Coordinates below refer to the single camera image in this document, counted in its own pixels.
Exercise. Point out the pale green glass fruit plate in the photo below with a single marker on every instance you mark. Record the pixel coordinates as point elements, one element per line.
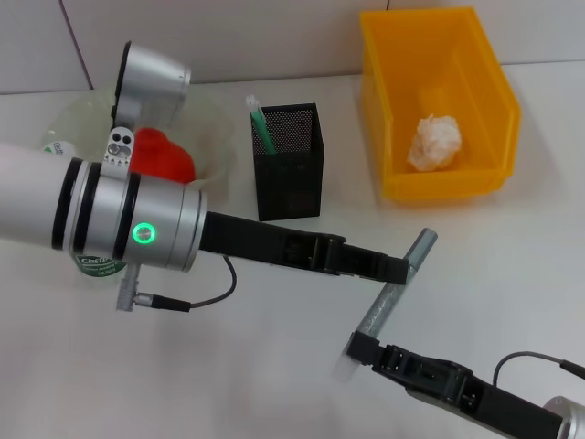
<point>215,128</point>

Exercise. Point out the red pear-shaped fruit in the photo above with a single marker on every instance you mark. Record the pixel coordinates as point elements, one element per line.
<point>160,155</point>

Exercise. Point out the grey marker pen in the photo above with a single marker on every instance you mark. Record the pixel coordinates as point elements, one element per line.
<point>388,297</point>

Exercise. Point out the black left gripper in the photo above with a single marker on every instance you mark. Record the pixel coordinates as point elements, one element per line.
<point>256,242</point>

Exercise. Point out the black mesh pen holder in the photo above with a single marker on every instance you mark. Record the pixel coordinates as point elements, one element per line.
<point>290,183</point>

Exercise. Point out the green utility knife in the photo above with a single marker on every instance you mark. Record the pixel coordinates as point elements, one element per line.
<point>262,128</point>

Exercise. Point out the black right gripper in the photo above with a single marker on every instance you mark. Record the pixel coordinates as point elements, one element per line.
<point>503,407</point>

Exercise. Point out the left gripper silver connector plug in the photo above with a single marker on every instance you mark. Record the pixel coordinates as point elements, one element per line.
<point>125,292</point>

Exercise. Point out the white paper ball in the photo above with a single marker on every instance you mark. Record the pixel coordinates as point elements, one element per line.
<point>434,144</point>

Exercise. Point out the yellow plastic bin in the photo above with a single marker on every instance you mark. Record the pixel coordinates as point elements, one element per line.
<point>411,68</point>

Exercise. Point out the clear green-label water bottle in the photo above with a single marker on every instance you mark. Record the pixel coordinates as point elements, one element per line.
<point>91,261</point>

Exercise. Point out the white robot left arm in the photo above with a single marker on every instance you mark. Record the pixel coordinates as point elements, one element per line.
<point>36,196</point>

